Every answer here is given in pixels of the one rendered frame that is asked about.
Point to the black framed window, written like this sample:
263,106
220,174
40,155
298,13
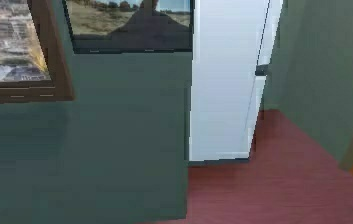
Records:
130,23

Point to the white room door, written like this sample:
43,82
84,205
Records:
222,83

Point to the brown framed picture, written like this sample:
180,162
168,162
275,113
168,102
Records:
14,46

